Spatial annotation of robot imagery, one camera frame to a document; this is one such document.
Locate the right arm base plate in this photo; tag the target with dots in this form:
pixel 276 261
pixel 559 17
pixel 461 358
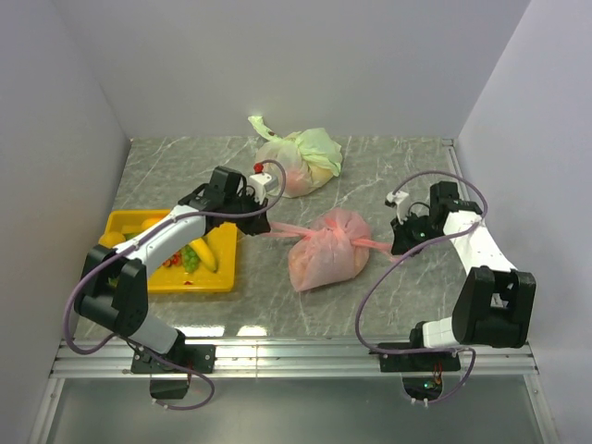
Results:
pixel 418 362

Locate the yellow mango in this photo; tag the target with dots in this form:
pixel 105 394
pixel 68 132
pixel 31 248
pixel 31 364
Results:
pixel 149 222

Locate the yellow banana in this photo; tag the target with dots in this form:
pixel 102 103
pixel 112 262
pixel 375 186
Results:
pixel 205 254

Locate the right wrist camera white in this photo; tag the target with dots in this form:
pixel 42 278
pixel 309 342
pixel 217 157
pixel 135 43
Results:
pixel 401 202

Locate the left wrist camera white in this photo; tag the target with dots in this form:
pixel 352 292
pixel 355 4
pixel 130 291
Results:
pixel 261 183

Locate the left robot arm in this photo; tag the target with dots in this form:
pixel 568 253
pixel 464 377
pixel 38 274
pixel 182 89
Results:
pixel 113 289

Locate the yellow plastic tray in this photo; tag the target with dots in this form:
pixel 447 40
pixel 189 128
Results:
pixel 171 276

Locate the green grape bunch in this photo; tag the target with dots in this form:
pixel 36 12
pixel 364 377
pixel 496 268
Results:
pixel 189 259

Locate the yellow lemon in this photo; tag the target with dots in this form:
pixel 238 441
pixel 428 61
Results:
pixel 111 239

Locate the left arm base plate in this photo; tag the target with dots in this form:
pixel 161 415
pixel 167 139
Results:
pixel 200 358

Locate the pink plastic bag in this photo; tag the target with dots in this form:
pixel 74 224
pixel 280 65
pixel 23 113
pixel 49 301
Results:
pixel 335 248

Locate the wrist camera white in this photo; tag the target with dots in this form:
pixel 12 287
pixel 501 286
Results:
pixel 401 202
pixel 261 183

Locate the green plastic bag with fruits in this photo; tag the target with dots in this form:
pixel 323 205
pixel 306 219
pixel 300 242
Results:
pixel 310 158

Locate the aluminium mounting rail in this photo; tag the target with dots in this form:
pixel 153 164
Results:
pixel 313 357

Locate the right side aluminium rail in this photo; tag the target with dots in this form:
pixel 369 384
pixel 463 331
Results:
pixel 452 158

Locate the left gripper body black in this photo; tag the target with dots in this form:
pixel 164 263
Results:
pixel 243 203

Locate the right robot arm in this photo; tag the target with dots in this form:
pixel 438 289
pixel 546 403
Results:
pixel 496 301

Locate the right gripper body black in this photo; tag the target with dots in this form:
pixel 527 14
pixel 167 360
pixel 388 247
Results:
pixel 416 231

